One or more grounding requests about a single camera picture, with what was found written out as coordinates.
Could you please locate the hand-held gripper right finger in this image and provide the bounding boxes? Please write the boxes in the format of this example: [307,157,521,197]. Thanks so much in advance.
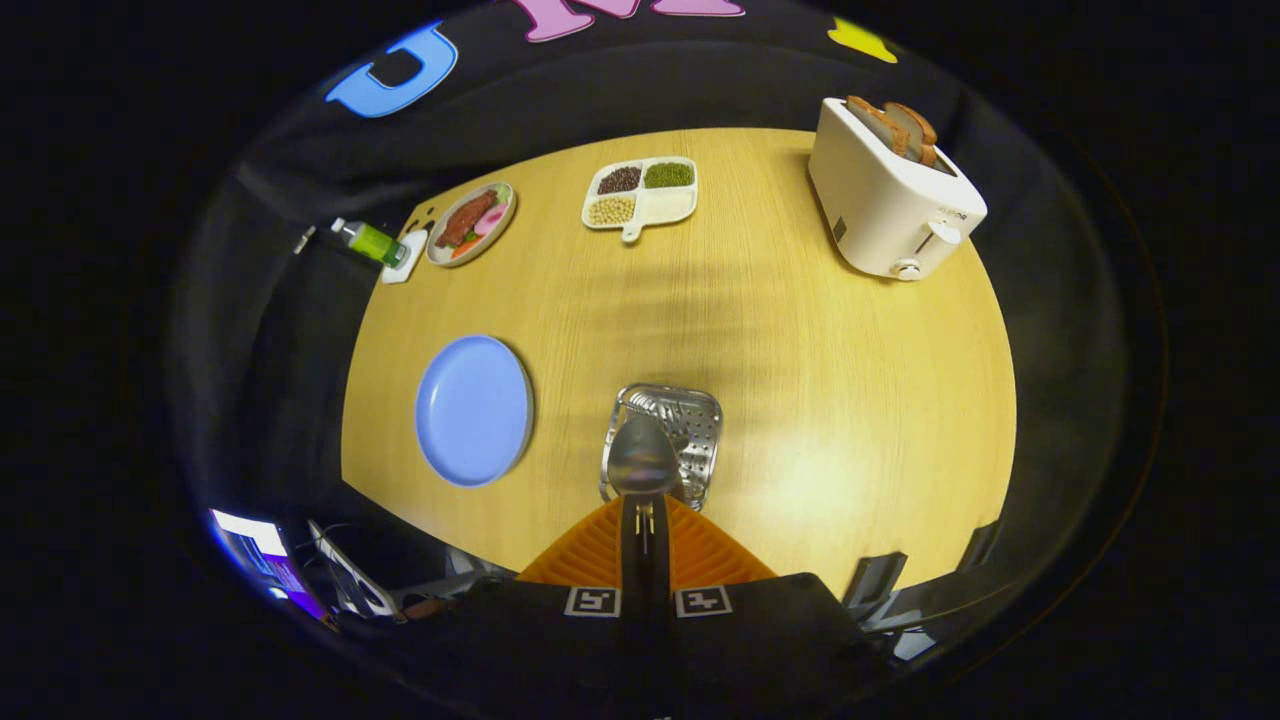
[650,497,893,719]

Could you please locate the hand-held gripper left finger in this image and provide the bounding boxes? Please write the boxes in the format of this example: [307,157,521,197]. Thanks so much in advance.
[400,497,647,719]

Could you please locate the wooden handled metal spoon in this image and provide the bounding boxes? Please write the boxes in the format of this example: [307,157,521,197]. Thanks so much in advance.
[607,415,687,561]

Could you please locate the perforated metal basket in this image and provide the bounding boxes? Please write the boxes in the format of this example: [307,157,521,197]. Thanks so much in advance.
[598,383,724,511]

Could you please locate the blue plate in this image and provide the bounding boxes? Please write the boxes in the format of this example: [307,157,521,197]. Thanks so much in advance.
[415,334,536,489]

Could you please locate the white divided bean tray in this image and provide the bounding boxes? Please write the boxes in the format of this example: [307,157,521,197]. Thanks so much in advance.
[582,157,699,244]

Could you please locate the plate of food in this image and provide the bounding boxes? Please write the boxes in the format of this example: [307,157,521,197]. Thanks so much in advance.
[426,181,518,268]

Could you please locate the lit computer screen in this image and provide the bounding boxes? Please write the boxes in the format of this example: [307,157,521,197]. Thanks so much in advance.
[210,508,326,621]

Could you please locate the white square coaster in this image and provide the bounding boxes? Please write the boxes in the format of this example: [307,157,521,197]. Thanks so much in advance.
[381,229,429,285]

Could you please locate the green drink bottle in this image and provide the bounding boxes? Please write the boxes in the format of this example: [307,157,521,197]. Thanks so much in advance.
[331,217,411,269]

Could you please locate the white toaster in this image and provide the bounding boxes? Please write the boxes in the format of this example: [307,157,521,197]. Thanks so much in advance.
[808,97,989,282]

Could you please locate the brown bread slice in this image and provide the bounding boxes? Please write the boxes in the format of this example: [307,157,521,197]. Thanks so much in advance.
[884,101,939,168]
[846,95,909,158]

